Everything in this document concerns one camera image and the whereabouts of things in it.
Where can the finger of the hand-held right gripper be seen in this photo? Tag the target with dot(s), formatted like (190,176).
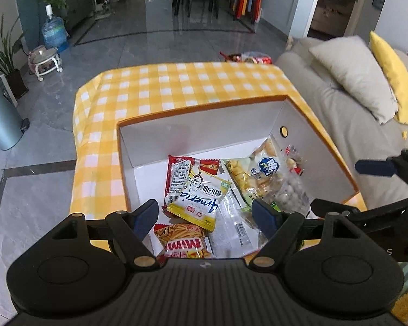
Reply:
(374,167)
(377,212)

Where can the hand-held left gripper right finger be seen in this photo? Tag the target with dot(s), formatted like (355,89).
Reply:
(263,217)

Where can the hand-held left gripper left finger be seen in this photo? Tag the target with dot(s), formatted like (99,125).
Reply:
(144,215)

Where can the white snack packet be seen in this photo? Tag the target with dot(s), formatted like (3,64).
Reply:
(236,224)

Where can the clear packet of white balls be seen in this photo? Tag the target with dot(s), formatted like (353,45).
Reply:
(290,195)

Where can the clear bread packet blue label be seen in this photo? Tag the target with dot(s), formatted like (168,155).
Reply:
(258,173)

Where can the red striped fries packet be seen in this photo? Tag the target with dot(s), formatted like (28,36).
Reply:
(183,244)

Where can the red snack packet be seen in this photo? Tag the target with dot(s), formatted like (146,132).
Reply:
(178,176)

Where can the yellow snack packet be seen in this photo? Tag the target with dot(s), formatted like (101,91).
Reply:
(200,207)

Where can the small clear candy packet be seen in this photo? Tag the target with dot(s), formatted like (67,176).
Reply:
(294,163)

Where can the white cardboard box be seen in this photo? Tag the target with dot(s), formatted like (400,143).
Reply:
(204,129)

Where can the small yellow scrap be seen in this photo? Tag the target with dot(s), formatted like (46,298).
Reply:
(404,135)

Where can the beige sofa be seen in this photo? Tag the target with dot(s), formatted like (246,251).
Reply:
(343,115)

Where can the beige cushion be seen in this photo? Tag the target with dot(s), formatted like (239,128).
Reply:
(353,74)

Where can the yellow cushion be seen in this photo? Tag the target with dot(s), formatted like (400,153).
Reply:
(397,74)

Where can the yellow checked tablecloth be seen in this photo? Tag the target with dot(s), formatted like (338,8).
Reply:
(139,85)

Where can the silver trash can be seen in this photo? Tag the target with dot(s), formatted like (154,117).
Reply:
(0,115)

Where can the small white wheeled stool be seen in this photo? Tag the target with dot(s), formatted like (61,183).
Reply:
(46,62)

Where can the potted green plant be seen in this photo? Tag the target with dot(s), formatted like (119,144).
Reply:
(15,81)

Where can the blue water jug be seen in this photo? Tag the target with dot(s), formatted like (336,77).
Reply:
(54,32)

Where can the stack of red plastic stools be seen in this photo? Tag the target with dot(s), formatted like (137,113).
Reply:
(246,3)

